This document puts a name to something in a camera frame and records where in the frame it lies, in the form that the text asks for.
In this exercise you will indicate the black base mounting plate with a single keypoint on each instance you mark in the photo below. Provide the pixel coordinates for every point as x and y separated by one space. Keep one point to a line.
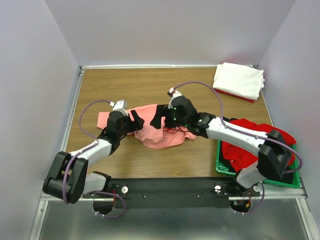
171 193

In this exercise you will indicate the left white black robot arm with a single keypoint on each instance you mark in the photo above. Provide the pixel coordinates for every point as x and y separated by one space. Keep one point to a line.
67 178

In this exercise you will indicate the black t shirt in bin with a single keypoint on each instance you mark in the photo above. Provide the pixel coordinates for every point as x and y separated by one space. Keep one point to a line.
290 180

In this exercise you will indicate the aluminium table frame rail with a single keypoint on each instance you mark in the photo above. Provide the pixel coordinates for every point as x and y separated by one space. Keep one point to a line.
43 202

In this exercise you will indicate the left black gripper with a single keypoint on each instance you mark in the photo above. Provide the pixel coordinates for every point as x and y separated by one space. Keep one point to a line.
138 124

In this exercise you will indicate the crumpled red t shirt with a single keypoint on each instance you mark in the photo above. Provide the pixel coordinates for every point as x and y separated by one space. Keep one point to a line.
237 158

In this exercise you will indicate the pink t shirt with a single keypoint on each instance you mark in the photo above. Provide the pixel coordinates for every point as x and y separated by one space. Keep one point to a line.
158 138

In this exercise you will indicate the folded red t shirt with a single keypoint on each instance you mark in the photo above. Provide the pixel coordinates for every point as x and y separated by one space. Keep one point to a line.
233 95

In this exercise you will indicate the folded white t shirt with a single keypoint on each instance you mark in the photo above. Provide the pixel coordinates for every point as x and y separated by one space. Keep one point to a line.
241 80

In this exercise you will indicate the green plastic bin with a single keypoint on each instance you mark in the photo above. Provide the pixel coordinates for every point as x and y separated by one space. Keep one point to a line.
223 166

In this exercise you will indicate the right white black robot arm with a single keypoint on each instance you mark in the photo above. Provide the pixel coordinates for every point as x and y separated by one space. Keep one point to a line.
270 148

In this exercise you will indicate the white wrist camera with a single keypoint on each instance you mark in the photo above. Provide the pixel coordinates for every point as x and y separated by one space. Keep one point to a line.
173 93
120 106

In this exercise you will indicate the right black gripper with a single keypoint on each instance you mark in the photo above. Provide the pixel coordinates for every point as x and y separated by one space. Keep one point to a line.
161 110

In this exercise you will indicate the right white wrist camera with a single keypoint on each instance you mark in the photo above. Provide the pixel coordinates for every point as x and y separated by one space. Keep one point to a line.
173 93

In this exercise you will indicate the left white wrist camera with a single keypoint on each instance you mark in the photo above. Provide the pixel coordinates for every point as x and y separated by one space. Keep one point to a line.
120 106

